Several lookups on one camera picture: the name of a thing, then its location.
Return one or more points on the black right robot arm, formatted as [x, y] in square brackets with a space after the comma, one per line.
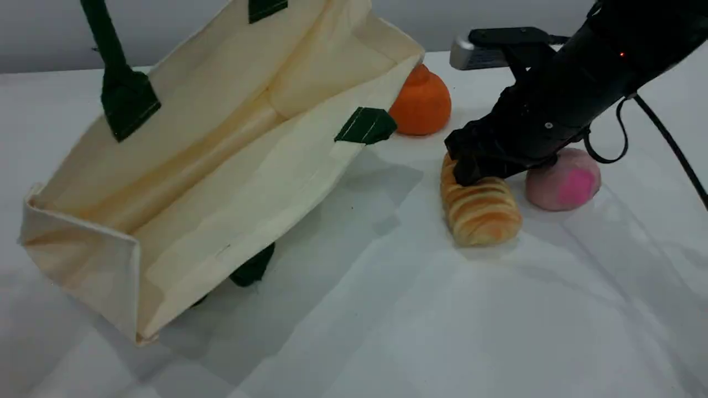
[636, 38]

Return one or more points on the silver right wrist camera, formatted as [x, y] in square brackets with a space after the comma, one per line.
[487, 50]

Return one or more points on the long striped bread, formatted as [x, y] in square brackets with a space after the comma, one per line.
[480, 213]

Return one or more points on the orange pear-shaped fruit with stem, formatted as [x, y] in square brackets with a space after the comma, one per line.
[423, 105]

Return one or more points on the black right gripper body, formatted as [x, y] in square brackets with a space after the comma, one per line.
[531, 121]

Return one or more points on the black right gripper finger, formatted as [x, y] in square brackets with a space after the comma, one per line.
[469, 170]
[537, 166]

